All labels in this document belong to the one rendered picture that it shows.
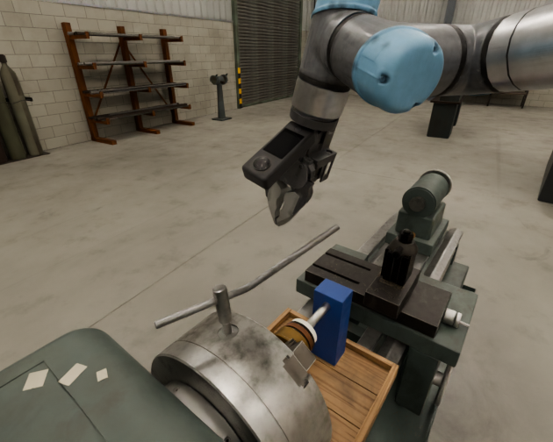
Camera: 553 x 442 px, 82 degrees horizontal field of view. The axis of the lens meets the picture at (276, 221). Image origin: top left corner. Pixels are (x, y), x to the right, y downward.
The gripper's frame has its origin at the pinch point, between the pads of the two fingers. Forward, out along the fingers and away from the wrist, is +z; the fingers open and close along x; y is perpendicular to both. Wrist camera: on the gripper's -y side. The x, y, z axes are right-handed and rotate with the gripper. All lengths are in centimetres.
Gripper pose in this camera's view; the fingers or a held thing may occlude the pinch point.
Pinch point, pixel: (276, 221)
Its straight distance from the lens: 58.0
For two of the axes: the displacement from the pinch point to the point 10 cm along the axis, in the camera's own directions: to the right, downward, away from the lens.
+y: 6.2, -3.7, 6.9
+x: -7.6, -5.3, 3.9
